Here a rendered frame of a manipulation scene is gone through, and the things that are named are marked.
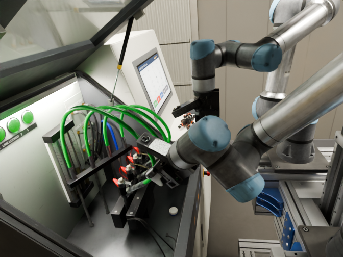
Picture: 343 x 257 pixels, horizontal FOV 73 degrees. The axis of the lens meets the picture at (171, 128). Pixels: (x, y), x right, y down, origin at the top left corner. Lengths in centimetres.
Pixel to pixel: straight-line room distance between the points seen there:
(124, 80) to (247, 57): 59
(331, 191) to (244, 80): 189
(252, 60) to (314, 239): 54
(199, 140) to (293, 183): 74
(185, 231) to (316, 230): 41
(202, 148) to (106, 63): 75
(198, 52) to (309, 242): 63
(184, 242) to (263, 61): 63
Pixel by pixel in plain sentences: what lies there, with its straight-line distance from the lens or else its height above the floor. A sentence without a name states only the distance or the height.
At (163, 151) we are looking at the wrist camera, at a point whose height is 133.
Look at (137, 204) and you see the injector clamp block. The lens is 98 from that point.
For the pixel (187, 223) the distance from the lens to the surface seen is 92.
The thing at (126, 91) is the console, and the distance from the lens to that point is 111.
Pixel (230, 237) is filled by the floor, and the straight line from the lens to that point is 209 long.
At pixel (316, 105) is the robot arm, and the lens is 52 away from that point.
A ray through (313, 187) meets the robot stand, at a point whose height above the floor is 95.
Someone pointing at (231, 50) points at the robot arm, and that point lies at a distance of 76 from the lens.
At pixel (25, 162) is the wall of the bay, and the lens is 93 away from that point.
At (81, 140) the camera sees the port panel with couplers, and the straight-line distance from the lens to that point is 117.
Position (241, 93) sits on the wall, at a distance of 276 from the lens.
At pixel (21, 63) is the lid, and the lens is 74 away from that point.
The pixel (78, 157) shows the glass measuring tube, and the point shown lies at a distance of 111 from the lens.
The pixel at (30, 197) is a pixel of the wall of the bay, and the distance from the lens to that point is 97.
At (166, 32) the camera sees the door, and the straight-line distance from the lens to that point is 257.
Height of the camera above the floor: 166
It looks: 27 degrees down
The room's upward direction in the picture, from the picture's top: 6 degrees counter-clockwise
